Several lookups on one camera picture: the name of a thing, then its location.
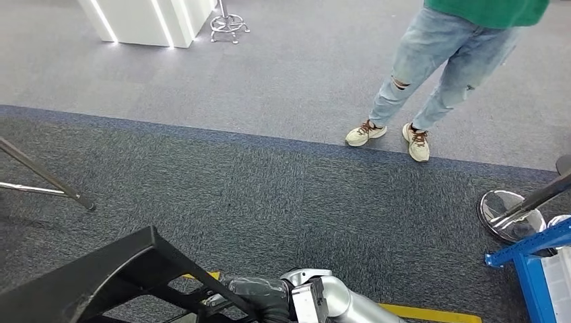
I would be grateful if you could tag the white counter with light strip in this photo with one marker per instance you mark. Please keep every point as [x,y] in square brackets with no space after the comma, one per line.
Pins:
[142,22]

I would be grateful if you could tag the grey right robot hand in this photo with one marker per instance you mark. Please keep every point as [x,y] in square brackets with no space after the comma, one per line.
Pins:
[263,298]

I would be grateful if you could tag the chrome stool base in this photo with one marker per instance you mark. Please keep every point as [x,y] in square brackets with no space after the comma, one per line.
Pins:
[227,22]

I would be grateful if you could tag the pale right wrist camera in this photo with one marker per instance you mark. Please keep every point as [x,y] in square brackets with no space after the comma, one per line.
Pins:
[308,303]

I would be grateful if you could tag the black plastic frame part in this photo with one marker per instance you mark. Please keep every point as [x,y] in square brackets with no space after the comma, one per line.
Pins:
[89,276]

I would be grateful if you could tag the blue metal shelf rack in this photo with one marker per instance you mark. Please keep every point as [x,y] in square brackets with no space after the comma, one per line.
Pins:
[526,276]

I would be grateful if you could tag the person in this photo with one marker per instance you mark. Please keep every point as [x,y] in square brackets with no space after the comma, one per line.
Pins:
[428,53]

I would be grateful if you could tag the stanchion with chrome base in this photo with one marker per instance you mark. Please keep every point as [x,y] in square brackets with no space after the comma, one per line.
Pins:
[504,218]

